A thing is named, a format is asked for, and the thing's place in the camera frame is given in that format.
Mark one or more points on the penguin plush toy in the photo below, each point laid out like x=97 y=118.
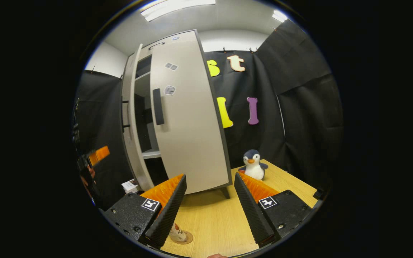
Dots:
x=254 y=166

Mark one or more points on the grey cabinet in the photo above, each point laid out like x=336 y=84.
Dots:
x=142 y=122

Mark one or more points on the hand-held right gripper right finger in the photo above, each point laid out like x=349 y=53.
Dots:
x=251 y=211

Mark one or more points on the grey cabinet door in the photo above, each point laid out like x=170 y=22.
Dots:
x=132 y=118
x=188 y=125

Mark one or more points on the large ceiling light panel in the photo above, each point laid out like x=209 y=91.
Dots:
x=177 y=8

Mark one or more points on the grey cabinet shelf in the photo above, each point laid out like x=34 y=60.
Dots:
x=151 y=154
x=142 y=76

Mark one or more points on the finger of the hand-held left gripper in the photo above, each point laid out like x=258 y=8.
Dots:
x=99 y=154

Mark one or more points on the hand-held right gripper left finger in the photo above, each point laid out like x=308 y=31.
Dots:
x=167 y=211

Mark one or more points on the black backdrop cloth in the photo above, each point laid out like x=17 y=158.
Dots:
x=299 y=125

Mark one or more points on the small ceiling light panel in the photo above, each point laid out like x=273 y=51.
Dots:
x=280 y=16

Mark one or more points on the small white box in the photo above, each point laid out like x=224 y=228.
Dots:
x=130 y=186

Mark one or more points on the grey cabinet drawer front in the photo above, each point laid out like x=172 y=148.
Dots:
x=177 y=40

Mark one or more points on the clear plastic bottle red label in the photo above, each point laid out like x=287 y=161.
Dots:
x=177 y=233

